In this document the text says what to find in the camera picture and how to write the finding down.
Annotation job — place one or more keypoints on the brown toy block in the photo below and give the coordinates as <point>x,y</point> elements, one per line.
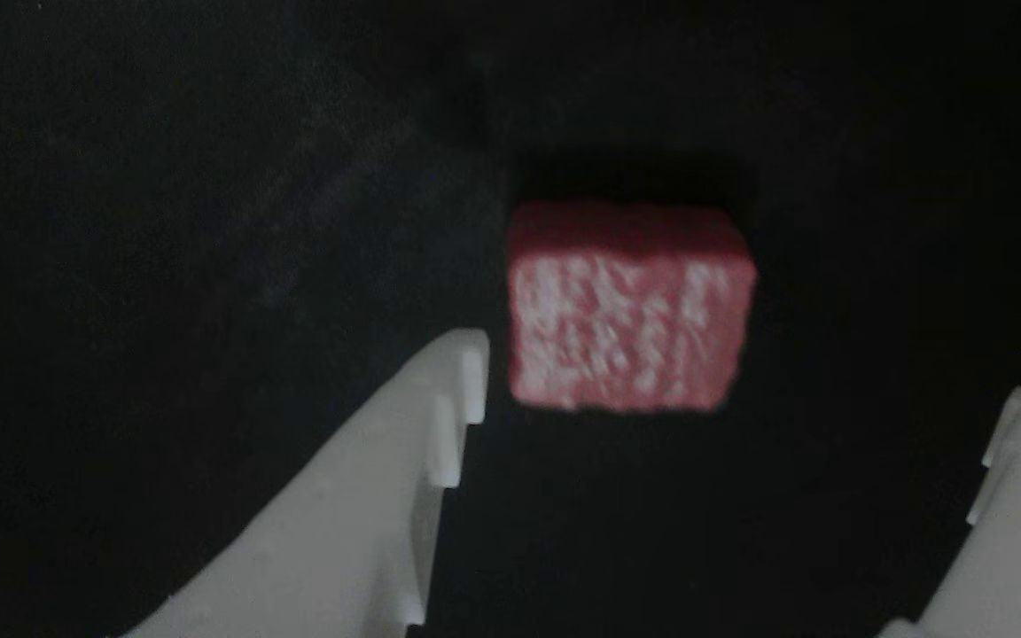
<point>630,319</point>

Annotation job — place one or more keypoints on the black desk mat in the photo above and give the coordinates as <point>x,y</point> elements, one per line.
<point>209,177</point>

